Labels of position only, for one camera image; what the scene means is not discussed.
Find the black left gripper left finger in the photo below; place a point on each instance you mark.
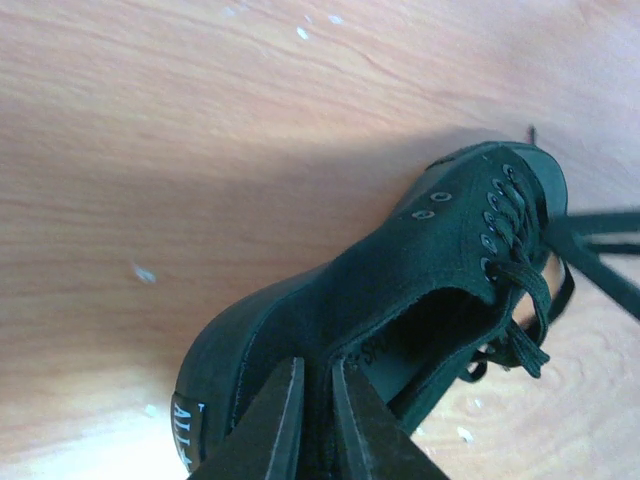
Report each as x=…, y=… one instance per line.
x=265, y=444

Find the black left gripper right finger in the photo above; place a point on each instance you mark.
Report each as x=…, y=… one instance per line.
x=370, y=444

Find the black canvas sneaker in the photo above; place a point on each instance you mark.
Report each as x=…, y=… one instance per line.
x=409, y=304

